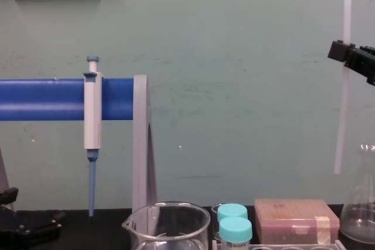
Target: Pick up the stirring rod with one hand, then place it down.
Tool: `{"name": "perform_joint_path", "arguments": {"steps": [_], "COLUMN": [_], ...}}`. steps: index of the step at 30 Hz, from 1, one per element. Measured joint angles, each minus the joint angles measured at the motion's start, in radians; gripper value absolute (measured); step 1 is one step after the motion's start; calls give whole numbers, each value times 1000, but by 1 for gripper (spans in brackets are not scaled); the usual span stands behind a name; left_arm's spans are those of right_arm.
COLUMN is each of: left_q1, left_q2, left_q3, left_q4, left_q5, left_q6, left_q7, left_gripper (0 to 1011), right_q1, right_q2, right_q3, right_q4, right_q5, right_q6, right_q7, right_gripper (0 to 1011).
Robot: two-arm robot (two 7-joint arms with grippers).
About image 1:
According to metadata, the teal capped sample vial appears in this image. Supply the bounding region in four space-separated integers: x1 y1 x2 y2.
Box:
217 203 248 222
219 216 253 250

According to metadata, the blue pipette stand bar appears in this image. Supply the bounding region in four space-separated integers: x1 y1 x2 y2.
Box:
0 78 136 122

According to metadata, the small clear glass vial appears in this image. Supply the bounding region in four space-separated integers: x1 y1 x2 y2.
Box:
211 203 227 241

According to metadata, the grey pipette stand upright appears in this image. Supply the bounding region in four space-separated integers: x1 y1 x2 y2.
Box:
131 74 159 235

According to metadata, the pink pipette tip box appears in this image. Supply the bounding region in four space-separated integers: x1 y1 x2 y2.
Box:
254 198 341 245

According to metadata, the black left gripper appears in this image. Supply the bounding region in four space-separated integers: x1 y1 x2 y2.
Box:
0 187 67 250

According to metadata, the beige tape strip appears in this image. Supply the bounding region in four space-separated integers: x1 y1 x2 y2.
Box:
314 215 332 245

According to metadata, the clear plastic vial rack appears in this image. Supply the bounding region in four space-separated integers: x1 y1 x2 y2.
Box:
212 239 347 250

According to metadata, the white plastic stirring rod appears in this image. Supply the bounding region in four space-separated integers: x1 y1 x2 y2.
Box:
333 0 353 175

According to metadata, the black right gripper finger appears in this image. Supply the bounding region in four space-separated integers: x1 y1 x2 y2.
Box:
336 39 375 61
327 40 375 87

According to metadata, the clear glass conical flask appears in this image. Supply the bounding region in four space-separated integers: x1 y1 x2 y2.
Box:
339 143 375 241

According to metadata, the clear glass beaker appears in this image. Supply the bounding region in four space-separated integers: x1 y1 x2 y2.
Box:
121 201 212 250

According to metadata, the white and blue pipette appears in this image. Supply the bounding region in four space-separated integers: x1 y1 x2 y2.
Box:
82 55 104 218

